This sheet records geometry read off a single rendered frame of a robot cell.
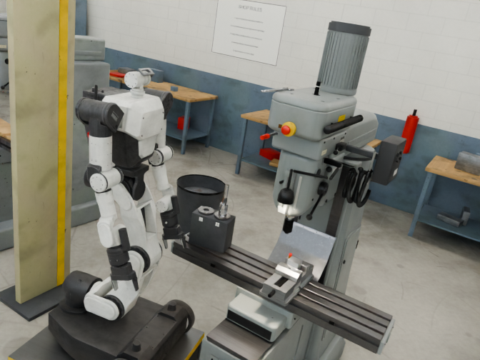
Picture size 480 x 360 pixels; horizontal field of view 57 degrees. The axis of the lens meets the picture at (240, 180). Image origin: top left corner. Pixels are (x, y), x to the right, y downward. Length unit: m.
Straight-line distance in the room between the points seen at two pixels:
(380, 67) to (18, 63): 4.60
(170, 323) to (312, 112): 1.36
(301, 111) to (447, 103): 4.43
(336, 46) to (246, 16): 5.00
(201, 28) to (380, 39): 2.87
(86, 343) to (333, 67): 1.78
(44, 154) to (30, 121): 0.26
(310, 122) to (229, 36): 5.50
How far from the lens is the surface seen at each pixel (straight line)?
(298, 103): 1.85
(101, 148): 1.85
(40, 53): 3.02
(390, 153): 2.19
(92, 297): 2.45
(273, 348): 2.29
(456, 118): 6.17
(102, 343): 2.42
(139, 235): 2.15
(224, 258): 2.45
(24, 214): 3.26
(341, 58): 2.18
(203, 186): 4.45
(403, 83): 6.23
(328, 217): 2.56
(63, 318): 2.57
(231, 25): 7.24
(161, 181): 2.29
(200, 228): 2.48
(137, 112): 1.90
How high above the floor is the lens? 2.18
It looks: 20 degrees down
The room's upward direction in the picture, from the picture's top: 9 degrees clockwise
